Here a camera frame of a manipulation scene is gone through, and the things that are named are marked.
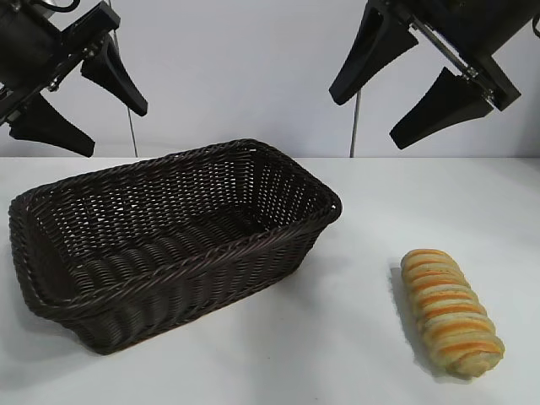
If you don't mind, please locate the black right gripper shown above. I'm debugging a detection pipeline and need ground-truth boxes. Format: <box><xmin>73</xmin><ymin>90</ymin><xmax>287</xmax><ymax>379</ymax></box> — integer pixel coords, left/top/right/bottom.
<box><xmin>328</xmin><ymin>0</ymin><xmax>540</xmax><ymax>149</ymax></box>

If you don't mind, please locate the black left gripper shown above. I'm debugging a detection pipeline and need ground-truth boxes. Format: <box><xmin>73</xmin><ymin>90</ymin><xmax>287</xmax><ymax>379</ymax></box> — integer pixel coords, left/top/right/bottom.
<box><xmin>0</xmin><ymin>0</ymin><xmax>149</xmax><ymax>157</ymax></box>

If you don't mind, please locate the long striped twisted bread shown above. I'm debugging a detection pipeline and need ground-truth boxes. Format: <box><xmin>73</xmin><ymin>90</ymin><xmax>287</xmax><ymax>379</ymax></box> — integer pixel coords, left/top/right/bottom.
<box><xmin>399</xmin><ymin>248</ymin><xmax>506</xmax><ymax>368</ymax></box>

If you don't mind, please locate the dark brown woven basket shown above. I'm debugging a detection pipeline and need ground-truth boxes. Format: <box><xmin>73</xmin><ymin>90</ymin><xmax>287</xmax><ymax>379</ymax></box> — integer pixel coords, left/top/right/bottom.
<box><xmin>8</xmin><ymin>138</ymin><xmax>343</xmax><ymax>358</ymax></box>

